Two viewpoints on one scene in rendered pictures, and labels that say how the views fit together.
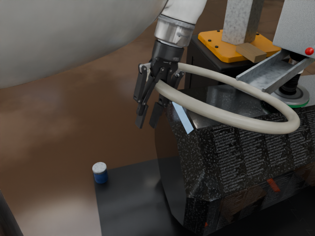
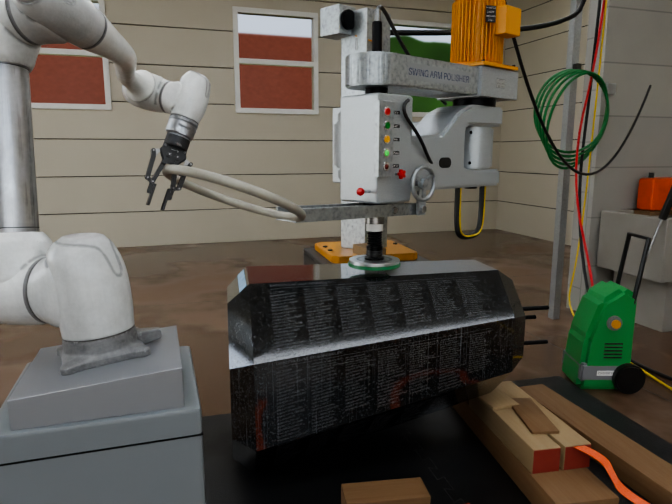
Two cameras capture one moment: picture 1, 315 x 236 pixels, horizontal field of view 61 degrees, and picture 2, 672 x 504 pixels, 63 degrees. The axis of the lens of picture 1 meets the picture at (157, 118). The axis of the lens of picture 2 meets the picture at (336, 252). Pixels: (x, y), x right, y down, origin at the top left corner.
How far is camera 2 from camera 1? 1.32 m
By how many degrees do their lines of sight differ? 29
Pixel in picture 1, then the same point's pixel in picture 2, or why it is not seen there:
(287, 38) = (349, 188)
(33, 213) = not seen: hidden behind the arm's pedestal
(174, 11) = (177, 109)
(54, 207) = not seen: hidden behind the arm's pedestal
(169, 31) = (173, 122)
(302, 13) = (354, 160)
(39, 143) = not seen: hidden behind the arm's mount
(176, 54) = (179, 140)
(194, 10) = (191, 108)
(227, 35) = (346, 238)
